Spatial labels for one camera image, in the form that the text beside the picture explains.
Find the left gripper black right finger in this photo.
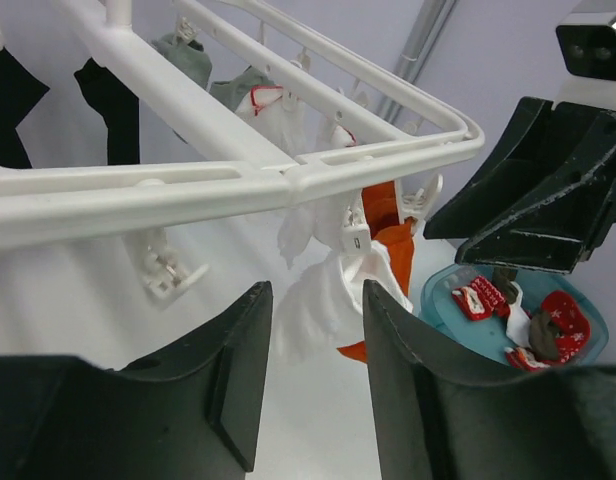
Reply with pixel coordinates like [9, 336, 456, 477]
[363, 281, 616, 479]

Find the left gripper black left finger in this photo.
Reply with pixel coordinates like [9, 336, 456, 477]
[0, 281, 273, 479]

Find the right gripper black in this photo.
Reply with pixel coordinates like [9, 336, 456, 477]
[424, 96, 616, 273]

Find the white plastic sock hanger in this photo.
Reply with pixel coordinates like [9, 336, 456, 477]
[0, 1, 485, 251]

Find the large white hanger clip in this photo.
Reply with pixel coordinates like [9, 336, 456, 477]
[122, 227, 210, 310]

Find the blue plastic basin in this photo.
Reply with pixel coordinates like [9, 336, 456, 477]
[419, 265, 609, 370]

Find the red white patterned sock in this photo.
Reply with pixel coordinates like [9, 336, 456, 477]
[451, 275, 506, 322]

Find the brown sock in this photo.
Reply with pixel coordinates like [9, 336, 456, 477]
[492, 267, 560, 362]

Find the red sock in basin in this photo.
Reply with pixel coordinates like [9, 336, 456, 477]
[540, 290, 591, 364]

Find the silver metal clothes rack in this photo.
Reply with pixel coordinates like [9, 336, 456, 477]
[375, 0, 459, 124]

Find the white sock red trim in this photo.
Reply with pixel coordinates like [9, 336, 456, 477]
[235, 86, 307, 157]
[315, 121, 357, 151]

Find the black sock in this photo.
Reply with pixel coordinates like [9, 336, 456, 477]
[74, 58, 140, 166]
[0, 49, 49, 170]

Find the grey sock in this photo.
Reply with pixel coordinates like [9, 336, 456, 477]
[151, 33, 282, 111]

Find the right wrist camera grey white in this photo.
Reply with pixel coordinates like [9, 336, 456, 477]
[556, 0, 616, 111]

